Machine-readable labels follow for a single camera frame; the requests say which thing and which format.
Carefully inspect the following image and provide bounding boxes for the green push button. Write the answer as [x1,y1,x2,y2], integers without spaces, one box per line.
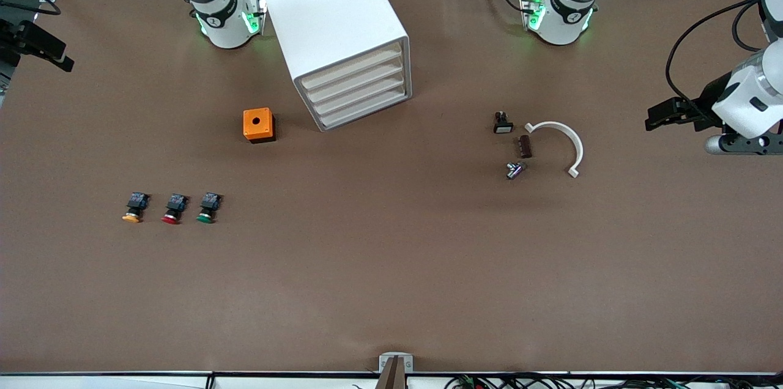
[196,192,224,224]

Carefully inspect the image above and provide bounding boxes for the white plastic drawer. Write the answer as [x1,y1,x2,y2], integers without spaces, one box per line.
[301,42,404,91]
[306,56,406,105]
[312,71,407,117]
[318,86,409,130]

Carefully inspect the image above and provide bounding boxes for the yellow push button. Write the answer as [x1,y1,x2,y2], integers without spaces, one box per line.
[122,191,150,224]

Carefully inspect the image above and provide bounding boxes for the red push button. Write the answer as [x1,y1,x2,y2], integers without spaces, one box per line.
[161,193,190,226]

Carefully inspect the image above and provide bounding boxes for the white drawer cabinet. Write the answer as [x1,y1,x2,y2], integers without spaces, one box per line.
[256,0,412,133]

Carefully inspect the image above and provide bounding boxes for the white curved plastic clamp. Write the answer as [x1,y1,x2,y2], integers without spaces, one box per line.
[525,121,585,179]

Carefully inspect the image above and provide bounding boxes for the orange box with hole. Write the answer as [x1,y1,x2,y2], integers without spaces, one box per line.
[243,108,276,144]

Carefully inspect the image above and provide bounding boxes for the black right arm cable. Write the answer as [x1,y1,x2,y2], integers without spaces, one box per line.
[0,0,62,17]

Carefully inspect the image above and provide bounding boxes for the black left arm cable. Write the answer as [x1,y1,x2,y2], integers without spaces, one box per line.
[666,0,773,116]

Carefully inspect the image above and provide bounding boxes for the silver camera mount bracket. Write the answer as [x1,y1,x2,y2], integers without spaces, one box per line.
[379,352,414,389]

